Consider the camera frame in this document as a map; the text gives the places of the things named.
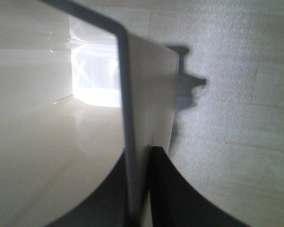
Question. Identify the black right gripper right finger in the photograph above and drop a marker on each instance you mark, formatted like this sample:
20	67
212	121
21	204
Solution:
175	203

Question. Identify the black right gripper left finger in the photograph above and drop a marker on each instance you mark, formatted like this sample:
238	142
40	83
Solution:
105	207

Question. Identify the white plastic trash bin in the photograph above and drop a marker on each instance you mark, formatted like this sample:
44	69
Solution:
76	90

